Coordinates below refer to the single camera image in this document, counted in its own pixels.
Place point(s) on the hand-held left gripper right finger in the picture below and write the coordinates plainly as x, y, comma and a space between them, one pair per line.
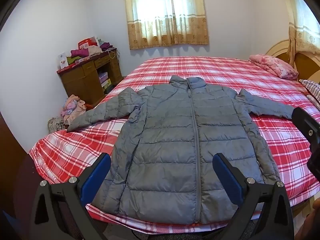
228, 180

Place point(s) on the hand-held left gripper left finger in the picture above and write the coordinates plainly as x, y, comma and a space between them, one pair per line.
96, 177

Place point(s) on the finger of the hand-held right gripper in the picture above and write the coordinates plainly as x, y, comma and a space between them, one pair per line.
303, 121

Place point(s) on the grey puffer jacket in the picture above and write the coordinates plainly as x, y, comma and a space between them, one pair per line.
170, 130

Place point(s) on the pink clothes pile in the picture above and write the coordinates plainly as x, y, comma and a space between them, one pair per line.
72, 107

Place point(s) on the magenta folded clothes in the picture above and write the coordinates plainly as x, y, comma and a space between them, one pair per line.
79, 53

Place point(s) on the pale pink folded clothes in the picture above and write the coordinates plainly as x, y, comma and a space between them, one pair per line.
94, 50

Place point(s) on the purple folded clothes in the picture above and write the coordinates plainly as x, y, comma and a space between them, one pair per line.
106, 46

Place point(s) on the striped pillow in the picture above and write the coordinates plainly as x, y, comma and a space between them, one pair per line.
312, 87

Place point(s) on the wooden headboard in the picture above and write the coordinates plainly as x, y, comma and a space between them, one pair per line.
305, 65

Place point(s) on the pink floral folded quilt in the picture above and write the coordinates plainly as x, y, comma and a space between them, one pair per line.
275, 65

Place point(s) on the grey floral cloth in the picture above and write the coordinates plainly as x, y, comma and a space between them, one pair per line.
56, 125

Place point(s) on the dark wooden door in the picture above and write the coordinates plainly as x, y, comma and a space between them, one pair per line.
10, 155

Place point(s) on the beige lace side curtain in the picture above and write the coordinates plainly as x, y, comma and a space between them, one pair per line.
300, 30

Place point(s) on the bed with red plaid sheet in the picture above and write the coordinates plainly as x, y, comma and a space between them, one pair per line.
225, 72

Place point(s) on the yellow green box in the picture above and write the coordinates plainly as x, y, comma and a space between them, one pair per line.
106, 83

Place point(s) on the brown wooden desk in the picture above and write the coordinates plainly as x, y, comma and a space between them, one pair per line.
75, 80

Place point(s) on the purple box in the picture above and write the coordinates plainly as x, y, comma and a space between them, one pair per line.
103, 77

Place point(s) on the green folded cloth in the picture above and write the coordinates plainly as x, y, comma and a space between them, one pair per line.
72, 60

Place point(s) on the white printed card box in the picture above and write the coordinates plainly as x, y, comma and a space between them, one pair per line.
63, 60

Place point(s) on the red box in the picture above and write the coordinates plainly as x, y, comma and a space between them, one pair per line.
84, 43

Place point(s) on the beige patterned window curtain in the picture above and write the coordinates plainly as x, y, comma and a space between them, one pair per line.
165, 30

